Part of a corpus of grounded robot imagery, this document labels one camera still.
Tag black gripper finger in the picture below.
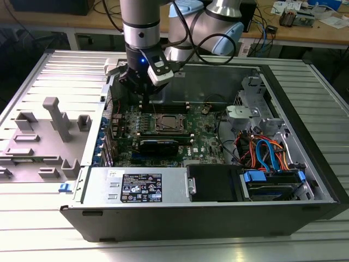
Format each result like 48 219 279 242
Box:
118 68 151 106

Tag silver CPU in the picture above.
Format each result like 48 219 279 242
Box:
161 115 182 129

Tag metal socket cover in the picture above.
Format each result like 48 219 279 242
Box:
155 112 188 133

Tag black RAM slot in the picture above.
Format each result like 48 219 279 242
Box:
139 106 190 111
139 104 190 108
139 101 190 105
139 109 190 114

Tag CPU socket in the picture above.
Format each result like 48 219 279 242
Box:
153 111 189 135

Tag black plastic bay cover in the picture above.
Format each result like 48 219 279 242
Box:
186 164 242 204

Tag grey plastic case latch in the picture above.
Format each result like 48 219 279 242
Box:
104 58 122 78

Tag green RAM stick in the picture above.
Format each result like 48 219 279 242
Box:
137 130 194 145

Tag black graphics card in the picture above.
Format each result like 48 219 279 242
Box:
138 139 180 158

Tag wooden desk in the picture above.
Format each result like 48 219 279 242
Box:
0 0 349 51

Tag green motherboard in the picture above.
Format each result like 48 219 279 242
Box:
109 100 236 169

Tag black monitor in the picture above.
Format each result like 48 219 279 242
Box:
10 0 95 16

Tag silver power supply unit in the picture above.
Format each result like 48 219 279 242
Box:
81 166 189 205

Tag grey plastic parts rack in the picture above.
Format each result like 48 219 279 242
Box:
0 96 92 184

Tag perforated metal drive cage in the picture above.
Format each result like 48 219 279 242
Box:
233 75 290 139

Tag white printed card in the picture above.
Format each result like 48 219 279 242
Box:
272 0 302 15

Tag black and silver PC case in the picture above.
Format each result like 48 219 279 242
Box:
59 56 349 243

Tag copper coil part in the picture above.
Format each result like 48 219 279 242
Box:
280 7 296 27

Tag bare circuit board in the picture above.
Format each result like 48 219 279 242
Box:
296 10 317 27

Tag hard disk in blue carrier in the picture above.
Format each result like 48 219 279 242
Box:
239 170 306 203

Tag white papers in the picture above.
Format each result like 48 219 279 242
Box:
318 15 349 29

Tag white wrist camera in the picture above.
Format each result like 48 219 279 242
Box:
140 49 175 87

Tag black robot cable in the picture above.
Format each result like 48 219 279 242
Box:
166 0 237 66

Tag thin black wire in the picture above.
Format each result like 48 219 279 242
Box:
203 93 227 108

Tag thick black cable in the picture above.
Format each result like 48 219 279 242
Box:
214 109 241 167

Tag silver bracket with round hole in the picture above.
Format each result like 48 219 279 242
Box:
225 105 253 125

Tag red and orange wire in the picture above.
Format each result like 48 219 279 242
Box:
235 132 258 169

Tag blue flat wire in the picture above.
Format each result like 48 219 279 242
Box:
255 138 282 174

